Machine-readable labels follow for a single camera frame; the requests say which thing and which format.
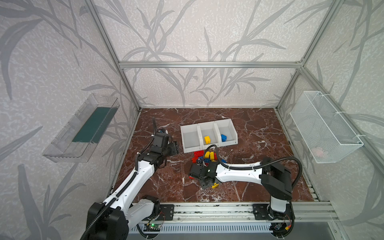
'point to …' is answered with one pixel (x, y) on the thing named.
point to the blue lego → (223, 137)
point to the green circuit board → (152, 227)
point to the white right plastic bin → (226, 133)
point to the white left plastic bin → (191, 137)
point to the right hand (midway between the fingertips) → (204, 176)
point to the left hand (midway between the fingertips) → (176, 141)
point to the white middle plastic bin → (208, 134)
